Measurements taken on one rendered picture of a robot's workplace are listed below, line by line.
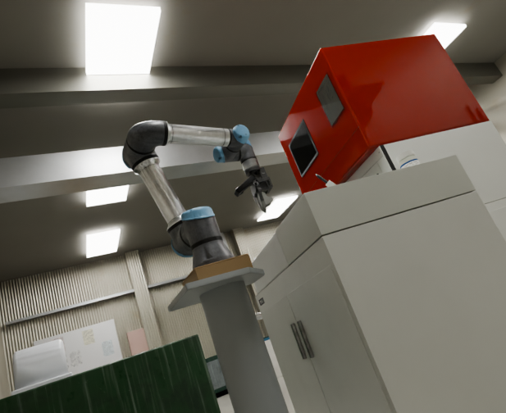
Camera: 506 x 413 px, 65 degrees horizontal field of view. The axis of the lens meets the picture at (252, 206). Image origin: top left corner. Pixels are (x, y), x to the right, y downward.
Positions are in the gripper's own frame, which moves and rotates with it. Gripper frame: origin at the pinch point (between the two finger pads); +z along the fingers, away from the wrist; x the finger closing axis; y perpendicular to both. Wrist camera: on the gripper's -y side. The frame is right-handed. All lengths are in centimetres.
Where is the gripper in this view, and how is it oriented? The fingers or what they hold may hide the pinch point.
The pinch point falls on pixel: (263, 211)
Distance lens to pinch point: 175.6
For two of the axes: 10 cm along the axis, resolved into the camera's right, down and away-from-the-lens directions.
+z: 3.3, 8.9, -3.1
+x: -2.0, 3.9, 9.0
